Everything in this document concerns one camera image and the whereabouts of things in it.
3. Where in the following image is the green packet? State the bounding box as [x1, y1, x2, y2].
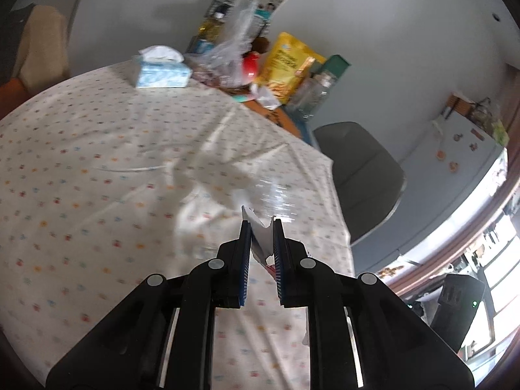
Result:
[489, 118, 510, 147]

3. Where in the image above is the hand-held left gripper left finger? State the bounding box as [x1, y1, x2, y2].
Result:
[45, 220, 253, 390]

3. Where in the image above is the brown cardboard box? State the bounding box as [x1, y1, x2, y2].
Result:
[445, 95, 472, 120]

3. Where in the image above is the orange blue table mat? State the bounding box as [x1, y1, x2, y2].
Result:
[244, 97, 321, 147]

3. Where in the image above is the blue tissue box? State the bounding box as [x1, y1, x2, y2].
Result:
[131, 45, 193, 89]

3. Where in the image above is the grey upholstered chair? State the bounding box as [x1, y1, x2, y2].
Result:
[313, 122, 407, 246]

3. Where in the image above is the yellow oil bottle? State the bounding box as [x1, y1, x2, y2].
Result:
[197, 11, 226, 45]

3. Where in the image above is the red jar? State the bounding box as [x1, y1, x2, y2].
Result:
[241, 51, 263, 84]

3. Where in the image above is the beige cloth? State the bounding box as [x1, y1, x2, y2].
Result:
[18, 5, 70, 94]

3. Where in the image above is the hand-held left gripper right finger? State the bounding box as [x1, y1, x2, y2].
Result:
[272, 218, 476, 390]

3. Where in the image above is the orange chair seat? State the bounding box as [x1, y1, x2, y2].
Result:
[0, 77, 31, 118]

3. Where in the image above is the clear water bottle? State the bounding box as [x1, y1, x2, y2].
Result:
[290, 69, 336, 118]

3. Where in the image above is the yellow snack bag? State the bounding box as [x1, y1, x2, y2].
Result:
[255, 32, 328, 104]

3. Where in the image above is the wire basket with handle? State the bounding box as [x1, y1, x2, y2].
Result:
[467, 97, 494, 124]

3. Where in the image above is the floral white tablecloth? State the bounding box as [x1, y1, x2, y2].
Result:
[0, 61, 354, 390]

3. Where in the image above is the white refrigerator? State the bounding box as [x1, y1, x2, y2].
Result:
[431, 110, 510, 188]

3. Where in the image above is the dark cloth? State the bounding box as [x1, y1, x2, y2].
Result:
[0, 8, 29, 86]

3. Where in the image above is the torn white red wrapper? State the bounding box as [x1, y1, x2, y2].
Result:
[241, 205, 281, 271]

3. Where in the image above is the tall green box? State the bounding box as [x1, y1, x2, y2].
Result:
[311, 54, 352, 90]

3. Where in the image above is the clear plastic bag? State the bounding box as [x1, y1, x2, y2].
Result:
[185, 0, 261, 90]

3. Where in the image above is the small crumpled white tissue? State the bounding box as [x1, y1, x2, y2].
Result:
[250, 82, 281, 110]

